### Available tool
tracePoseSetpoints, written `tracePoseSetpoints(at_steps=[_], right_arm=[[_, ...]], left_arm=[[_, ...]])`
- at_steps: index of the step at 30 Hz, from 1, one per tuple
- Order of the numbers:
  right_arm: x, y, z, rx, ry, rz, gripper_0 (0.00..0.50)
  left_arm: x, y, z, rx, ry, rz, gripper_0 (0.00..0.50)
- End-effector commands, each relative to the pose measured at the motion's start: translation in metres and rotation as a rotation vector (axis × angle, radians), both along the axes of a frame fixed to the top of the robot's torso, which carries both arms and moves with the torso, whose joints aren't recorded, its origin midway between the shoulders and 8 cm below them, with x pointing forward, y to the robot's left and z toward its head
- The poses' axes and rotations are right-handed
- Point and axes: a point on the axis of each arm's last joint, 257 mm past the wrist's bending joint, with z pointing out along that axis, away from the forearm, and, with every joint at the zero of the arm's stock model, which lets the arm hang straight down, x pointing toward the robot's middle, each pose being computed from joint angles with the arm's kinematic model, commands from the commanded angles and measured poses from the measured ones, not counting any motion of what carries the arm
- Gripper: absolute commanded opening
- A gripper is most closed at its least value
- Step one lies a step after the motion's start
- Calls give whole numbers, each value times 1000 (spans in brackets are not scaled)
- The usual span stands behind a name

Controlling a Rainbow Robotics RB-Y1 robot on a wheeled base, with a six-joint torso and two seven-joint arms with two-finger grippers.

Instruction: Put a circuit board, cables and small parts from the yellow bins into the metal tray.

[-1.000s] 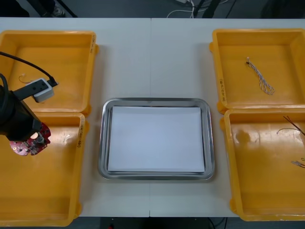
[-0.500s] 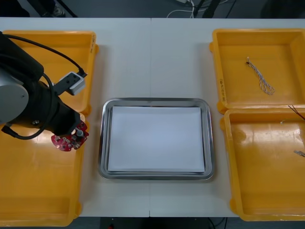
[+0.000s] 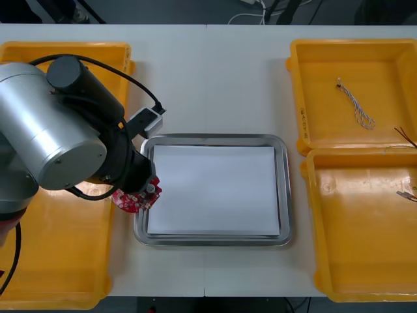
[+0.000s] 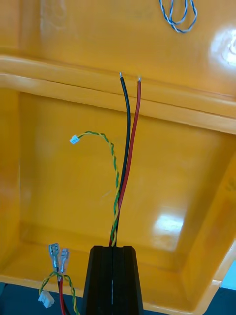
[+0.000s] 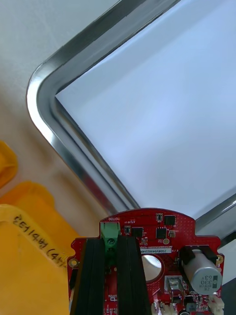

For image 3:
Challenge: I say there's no steel tray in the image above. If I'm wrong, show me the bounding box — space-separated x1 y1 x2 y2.
132 132 293 250

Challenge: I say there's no black chair base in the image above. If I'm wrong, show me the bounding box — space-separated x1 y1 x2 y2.
0 0 108 24
265 0 323 25

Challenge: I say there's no white sheet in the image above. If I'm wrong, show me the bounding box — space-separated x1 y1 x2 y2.
146 145 281 235

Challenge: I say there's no red-black wire harness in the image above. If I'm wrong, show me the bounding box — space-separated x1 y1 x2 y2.
394 127 417 148

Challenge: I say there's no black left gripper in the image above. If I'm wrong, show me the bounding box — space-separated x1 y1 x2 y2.
125 135 156 196

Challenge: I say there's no yellow-orange plastic bin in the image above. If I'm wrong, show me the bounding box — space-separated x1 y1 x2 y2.
299 148 417 303
0 182 115 310
0 41 137 127

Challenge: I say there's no yellow-orange bin with handwriting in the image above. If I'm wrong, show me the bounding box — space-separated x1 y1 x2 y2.
285 38 417 156

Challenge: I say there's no round red circuit board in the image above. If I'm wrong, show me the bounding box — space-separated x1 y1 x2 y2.
111 177 163 215

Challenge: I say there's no black floor cable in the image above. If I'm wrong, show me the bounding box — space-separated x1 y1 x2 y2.
282 296 314 313

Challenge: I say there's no blue-white twisted wire harness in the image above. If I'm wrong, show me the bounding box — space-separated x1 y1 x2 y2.
335 77 377 131

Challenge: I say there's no white floor cable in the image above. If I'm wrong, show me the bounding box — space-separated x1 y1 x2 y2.
227 0 266 25

